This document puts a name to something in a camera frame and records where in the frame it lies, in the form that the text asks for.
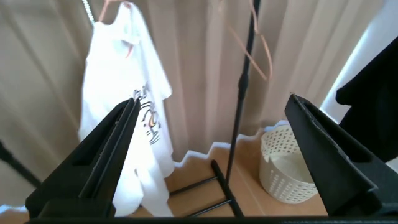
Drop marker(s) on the black clothes rack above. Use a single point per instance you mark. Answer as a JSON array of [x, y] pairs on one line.
[[242, 84]]

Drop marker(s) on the black garment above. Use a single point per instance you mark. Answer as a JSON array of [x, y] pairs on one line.
[[373, 109]]

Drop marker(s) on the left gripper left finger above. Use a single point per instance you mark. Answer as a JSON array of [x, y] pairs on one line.
[[62, 193]]

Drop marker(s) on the white laundry basket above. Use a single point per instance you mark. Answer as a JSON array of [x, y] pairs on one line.
[[280, 174]]

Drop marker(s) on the white printed T-shirt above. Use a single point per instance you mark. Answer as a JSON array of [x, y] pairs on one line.
[[115, 71]]

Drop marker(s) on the pink clothes hanger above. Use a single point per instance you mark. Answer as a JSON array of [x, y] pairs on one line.
[[270, 62], [102, 11]]

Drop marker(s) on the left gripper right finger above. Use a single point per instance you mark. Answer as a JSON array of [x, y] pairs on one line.
[[342, 186]]

